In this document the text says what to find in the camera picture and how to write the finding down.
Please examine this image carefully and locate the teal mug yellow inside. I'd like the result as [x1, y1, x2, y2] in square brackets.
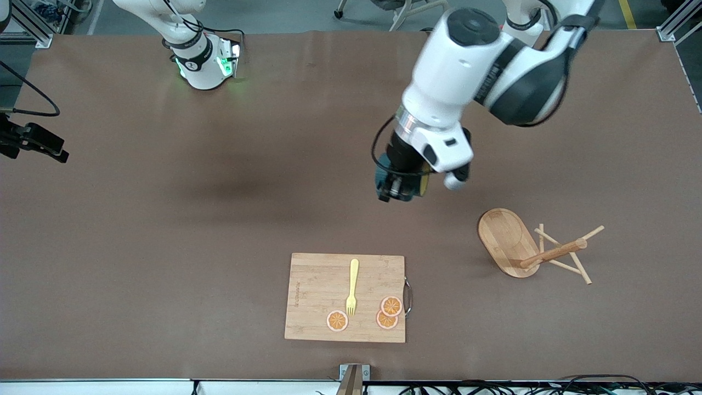
[374, 153, 435, 202]

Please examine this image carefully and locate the wooden mug tree rack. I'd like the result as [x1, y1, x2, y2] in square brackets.
[477, 207, 605, 285]

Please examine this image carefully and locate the yellow plastic fork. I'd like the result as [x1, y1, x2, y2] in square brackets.
[345, 258, 360, 318]

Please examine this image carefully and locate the bamboo cutting board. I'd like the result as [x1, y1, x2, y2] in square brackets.
[284, 252, 413, 344]

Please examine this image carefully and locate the grey office chair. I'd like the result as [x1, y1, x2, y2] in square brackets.
[333, 0, 450, 32]

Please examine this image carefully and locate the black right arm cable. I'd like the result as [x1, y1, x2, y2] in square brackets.
[0, 59, 61, 117]

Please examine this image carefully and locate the aluminium frame profile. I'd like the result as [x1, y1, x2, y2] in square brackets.
[656, 0, 702, 46]
[8, 0, 54, 49]

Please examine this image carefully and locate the aluminium camera mast bracket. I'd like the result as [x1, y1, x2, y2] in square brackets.
[336, 363, 371, 395]

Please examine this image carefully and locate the black right base cable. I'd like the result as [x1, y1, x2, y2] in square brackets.
[206, 26, 246, 44]

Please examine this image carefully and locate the black looped cable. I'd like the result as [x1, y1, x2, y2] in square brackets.
[557, 374, 653, 395]

